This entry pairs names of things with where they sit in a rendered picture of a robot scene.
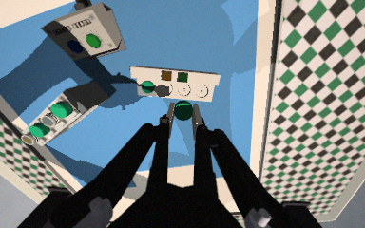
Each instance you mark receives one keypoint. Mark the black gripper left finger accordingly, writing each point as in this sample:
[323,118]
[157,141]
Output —
[92,206]

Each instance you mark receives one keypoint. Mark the blue flat mat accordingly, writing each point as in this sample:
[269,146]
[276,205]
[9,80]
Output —
[218,36]

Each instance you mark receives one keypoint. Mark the small sloping desk with blue and green keys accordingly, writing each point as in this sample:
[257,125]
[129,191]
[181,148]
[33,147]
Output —
[87,32]

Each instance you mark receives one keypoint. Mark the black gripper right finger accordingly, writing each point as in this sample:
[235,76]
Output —
[257,207]

